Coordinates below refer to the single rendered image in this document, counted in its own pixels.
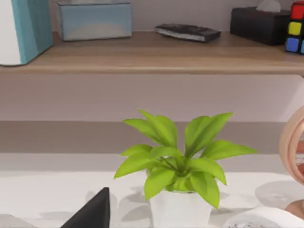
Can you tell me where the white plate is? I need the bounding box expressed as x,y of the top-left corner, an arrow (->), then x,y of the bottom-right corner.
223,207 -> 304,228

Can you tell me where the black tissue box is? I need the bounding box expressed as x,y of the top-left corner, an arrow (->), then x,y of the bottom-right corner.
229,0 -> 292,46

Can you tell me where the green plant in white pot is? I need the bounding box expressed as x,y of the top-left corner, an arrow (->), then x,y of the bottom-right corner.
114,108 -> 259,228

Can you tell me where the teal and white box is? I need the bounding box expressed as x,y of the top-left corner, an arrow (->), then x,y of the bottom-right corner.
0,0 -> 54,67

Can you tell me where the light blue box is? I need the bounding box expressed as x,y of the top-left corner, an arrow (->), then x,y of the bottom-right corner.
56,0 -> 133,42

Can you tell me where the wooden shelf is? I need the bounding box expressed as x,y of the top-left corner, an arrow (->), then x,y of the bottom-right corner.
0,30 -> 304,76

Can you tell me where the colourful puzzle cube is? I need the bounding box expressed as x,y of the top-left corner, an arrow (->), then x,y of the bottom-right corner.
285,1 -> 304,55

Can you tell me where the black remote control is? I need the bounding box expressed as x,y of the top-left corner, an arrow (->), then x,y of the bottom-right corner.
154,23 -> 222,44

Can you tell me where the round pink mirror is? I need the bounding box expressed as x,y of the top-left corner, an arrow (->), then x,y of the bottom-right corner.
279,109 -> 304,217

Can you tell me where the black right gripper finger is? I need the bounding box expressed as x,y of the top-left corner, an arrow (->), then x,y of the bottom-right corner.
60,187 -> 111,228

